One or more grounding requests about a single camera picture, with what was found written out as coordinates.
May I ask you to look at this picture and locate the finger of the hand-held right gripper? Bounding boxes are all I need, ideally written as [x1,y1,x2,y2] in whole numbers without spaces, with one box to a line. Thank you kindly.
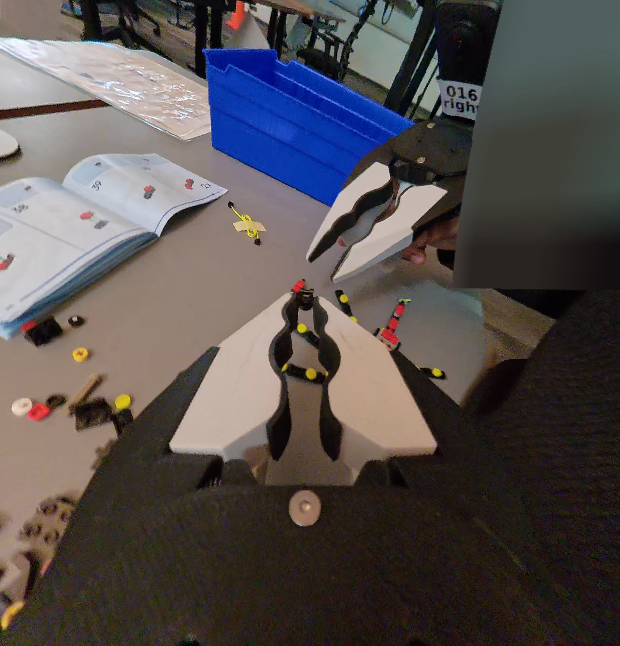
[330,183,448,283]
[306,161,394,264]

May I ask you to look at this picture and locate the blue plastic bin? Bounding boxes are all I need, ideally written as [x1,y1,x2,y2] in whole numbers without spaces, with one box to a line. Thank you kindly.
[203,48,417,207]

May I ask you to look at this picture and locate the black yellow red lego spider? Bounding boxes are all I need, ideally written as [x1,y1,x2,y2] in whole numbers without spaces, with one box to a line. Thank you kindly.
[282,290,447,385]

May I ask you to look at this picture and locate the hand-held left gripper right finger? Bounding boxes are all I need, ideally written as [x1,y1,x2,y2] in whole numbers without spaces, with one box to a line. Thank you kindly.
[312,294,438,485]

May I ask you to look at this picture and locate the light blue instruction booklet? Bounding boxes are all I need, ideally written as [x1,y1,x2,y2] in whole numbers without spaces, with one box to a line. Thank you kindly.
[0,153,229,340]

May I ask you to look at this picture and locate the clear plastic sheet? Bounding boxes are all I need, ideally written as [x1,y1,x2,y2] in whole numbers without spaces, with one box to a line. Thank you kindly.
[0,35,212,141]

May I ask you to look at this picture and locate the yellow cord with tape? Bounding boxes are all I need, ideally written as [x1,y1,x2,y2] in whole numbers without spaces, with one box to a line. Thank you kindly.
[228,202,266,246]

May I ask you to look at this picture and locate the person's right hand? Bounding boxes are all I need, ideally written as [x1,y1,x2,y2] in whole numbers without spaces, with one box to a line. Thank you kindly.
[401,219,459,266]

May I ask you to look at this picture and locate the pile of loose lego pieces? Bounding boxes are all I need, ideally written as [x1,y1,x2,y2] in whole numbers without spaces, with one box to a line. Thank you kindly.
[0,313,135,632]

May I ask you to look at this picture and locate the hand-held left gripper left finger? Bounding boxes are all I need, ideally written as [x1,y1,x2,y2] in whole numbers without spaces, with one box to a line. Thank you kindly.
[169,293,296,462]

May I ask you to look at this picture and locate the black office chair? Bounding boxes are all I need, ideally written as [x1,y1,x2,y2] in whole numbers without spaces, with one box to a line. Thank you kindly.
[295,15,352,82]

